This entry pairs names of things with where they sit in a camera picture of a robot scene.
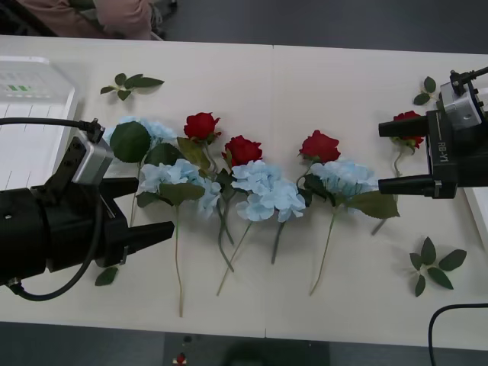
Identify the pale blue flower with stem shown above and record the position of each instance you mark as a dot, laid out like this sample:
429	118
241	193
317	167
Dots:
267	194

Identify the red rose with green stem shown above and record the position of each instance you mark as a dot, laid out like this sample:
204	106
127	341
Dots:
408	142
201	126
242	150
320	146

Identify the pale blue flower, long stem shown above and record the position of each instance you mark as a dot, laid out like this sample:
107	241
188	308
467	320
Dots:
179	173

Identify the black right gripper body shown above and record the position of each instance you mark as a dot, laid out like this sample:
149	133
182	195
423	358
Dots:
457	156

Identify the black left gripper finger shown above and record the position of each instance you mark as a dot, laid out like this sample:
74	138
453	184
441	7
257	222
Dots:
120	187
150	236

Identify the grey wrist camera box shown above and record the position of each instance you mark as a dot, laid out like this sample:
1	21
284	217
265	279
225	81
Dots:
461	104
93	158

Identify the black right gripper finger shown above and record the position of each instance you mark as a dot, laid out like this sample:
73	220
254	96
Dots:
404	127
406	185

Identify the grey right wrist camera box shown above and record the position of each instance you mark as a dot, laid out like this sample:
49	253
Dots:
461	104

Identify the pale blue flower, broad leaves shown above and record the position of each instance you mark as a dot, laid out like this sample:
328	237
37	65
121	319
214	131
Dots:
347	175

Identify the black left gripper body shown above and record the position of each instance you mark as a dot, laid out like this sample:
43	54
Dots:
84	232

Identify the shallow white box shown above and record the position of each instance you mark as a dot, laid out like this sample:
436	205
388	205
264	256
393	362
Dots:
30	145
479	217

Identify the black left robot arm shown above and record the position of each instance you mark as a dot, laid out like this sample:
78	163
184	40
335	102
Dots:
19	228

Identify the person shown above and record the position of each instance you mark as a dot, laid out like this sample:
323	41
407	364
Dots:
72	17

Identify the single loose green leaf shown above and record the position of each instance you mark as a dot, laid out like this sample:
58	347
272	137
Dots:
106	276

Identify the large loose green leaf twig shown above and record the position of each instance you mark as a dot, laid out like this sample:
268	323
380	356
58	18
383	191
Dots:
429	251

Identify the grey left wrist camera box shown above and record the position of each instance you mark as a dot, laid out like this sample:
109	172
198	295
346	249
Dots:
93	158

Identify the pale blue flower, round leaf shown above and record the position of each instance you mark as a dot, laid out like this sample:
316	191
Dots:
131	141

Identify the small loose green leaf twig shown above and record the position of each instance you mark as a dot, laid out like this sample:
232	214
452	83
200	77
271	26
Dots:
429	84

